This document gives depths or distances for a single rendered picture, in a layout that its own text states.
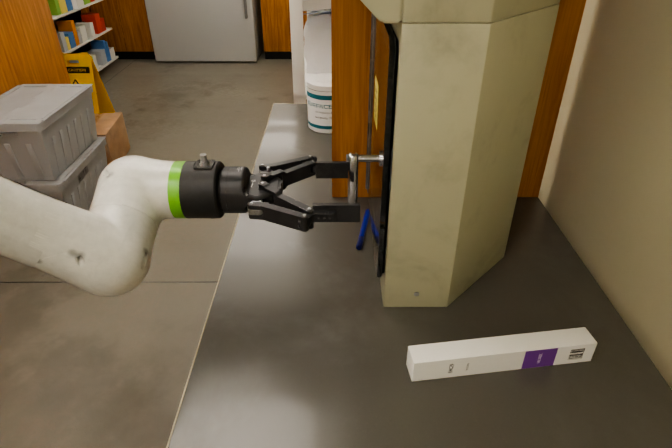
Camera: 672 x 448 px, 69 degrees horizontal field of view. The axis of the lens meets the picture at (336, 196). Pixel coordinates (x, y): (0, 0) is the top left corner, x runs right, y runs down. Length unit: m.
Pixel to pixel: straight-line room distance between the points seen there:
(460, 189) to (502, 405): 0.31
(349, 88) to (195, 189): 0.43
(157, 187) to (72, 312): 1.74
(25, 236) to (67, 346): 1.65
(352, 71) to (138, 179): 0.49
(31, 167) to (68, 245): 2.18
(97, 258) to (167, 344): 1.49
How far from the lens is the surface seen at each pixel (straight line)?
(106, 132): 3.50
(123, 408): 2.04
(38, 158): 2.83
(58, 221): 0.72
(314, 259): 0.97
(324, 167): 0.84
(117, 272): 0.72
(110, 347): 2.26
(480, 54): 0.67
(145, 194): 0.78
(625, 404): 0.84
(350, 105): 1.06
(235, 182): 0.76
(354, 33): 1.02
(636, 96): 0.99
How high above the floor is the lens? 1.54
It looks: 31 degrees down
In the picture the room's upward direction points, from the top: straight up
